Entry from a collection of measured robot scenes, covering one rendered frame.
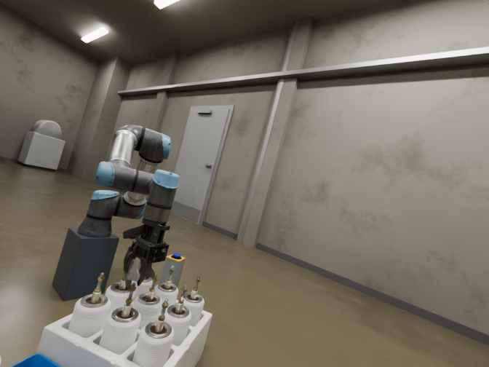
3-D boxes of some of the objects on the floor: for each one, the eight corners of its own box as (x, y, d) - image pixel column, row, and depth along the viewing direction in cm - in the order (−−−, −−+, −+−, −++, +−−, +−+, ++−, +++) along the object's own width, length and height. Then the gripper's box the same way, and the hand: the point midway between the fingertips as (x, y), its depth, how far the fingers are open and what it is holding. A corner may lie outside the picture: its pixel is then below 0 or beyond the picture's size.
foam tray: (25, 389, 64) (43, 326, 65) (124, 321, 102) (134, 282, 103) (139, 459, 55) (159, 386, 56) (201, 357, 93) (212, 313, 94)
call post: (148, 322, 106) (165, 257, 107) (156, 314, 113) (173, 254, 114) (161, 328, 104) (178, 261, 106) (169, 320, 111) (185, 258, 113)
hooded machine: (51, 169, 630) (64, 126, 636) (57, 172, 596) (71, 127, 602) (16, 162, 572) (31, 115, 578) (21, 166, 538) (37, 115, 544)
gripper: (150, 224, 62) (129, 301, 61) (179, 225, 71) (161, 291, 70) (132, 216, 66) (112, 287, 65) (161, 217, 75) (144, 279, 74)
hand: (132, 281), depth 69 cm, fingers open, 3 cm apart
